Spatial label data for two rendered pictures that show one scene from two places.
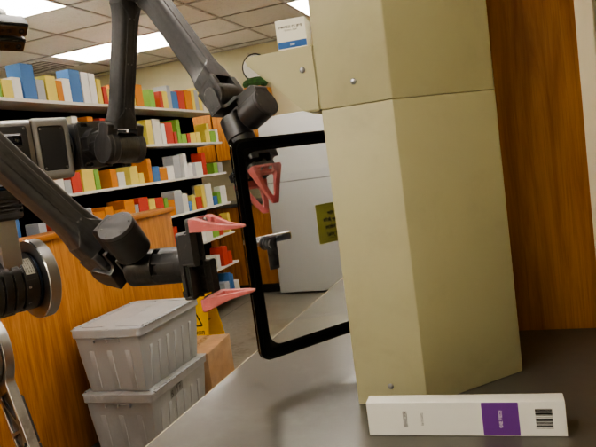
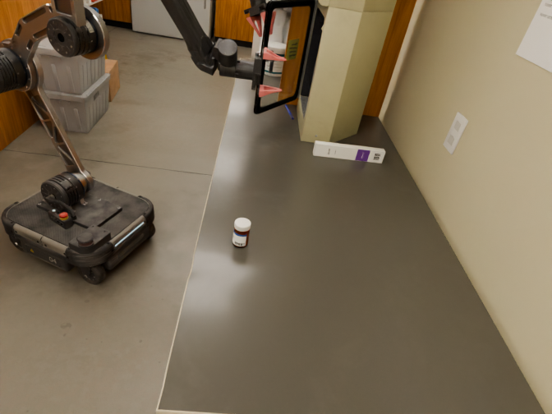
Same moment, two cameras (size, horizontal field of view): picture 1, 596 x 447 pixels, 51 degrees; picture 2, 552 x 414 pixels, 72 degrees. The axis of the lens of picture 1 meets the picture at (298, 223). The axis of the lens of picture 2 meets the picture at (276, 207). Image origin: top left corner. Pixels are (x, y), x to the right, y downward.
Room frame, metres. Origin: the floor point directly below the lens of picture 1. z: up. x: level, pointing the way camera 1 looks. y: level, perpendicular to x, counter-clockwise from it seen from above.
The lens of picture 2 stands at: (-0.23, 0.59, 1.58)
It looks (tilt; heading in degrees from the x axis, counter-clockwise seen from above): 36 degrees down; 333
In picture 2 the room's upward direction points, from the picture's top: 11 degrees clockwise
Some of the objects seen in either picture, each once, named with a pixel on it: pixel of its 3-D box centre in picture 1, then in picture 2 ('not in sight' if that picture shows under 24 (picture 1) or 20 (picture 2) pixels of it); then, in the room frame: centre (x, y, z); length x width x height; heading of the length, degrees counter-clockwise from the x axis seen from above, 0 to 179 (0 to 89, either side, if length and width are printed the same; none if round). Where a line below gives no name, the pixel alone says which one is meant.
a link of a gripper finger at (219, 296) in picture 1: (224, 283); (268, 84); (0.93, 0.12, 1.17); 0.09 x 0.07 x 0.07; 70
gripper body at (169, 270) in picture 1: (180, 264); (247, 70); (0.96, 0.19, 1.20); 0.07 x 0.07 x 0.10; 70
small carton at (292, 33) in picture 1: (294, 39); not in sight; (1.07, -0.04, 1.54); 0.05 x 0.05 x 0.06; 78
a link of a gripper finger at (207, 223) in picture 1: (217, 238); (270, 62); (0.93, 0.12, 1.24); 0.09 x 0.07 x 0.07; 70
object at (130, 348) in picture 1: (142, 341); (70, 60); (3.24, 0.90, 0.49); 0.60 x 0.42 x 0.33; 160
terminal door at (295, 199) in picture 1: (314, 238); (283, 57); (1.18, -0.03, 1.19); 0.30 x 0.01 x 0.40; 124
